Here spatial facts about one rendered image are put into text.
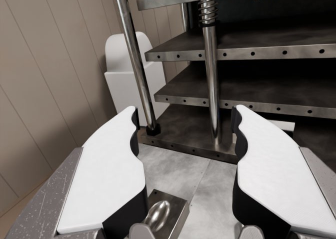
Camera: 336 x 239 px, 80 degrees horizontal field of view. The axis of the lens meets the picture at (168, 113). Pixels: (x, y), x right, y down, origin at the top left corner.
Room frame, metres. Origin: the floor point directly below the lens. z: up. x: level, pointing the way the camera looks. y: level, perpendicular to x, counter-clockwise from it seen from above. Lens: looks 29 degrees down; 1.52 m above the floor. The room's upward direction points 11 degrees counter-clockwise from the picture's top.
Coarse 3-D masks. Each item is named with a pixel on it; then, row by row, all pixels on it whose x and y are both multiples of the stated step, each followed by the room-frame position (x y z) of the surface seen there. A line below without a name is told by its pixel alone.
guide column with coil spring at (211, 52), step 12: (204, 12) 0.87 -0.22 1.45; (204, 36) 0.88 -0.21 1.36; (204, 48) 0.89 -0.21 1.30; (216, 48) 0.87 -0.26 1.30; (216, 60) 0.87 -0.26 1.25; (216, 72) 0.87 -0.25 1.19; (216, 84) 0.87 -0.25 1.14; (216, 96) 0.86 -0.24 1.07; (216, 108) 0.86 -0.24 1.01; (216, 120) 0.86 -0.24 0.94; (216, 132) 0.86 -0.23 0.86
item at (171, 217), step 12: (156, 192) 0.55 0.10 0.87; (156, 204) 0.50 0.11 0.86; (168, 204) 0.49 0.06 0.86; (180, 204) 0.48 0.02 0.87; (156, 216) 0.47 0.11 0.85; (168, 216) 0.44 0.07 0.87; (180, 216) 0.44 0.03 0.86; (156, 228) 0.42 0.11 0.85; (168, 228) 0.40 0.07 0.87; (180, 228) 0.42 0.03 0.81
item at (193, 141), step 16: (176, 112) 1.30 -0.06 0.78; (192, 112) 1.26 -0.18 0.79; (208, 112) 1.21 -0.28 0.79; (224, 112) 1.17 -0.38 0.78; (160, 128) 1.13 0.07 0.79; (176, 128) 1.09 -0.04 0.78; (192, 128) 1.06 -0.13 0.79; (208, 128) 1.02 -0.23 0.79; (224, 128) 0.99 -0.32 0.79; (304, 128) 0.85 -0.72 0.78; (320, 128) 0.83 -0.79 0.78; (160, 144) 1.01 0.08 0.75; (176, 144) 0.95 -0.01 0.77; (192, 144) 0.90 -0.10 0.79; (208, 144) 0.88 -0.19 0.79; (224, 144) 0.85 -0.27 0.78; (304, 144) 0.74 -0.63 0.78; (320, 144) 0.72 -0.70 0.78; (224, 160) 0.79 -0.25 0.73
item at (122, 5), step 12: (120, 0) 1.07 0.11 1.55; (120, 12) 1.08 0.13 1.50; (180, 12) 1.67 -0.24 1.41; (132, 24) 1.09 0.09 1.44; (132, 36) 1.08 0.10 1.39; (132, 48) 1.07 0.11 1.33; (132, 60) 1.08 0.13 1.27; (144, 72) 1.10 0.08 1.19; (144, 84) 1.08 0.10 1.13; (144, 96) 1.07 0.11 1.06; (144, 108) 1.08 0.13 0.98; (156, 132) 1.06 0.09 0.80
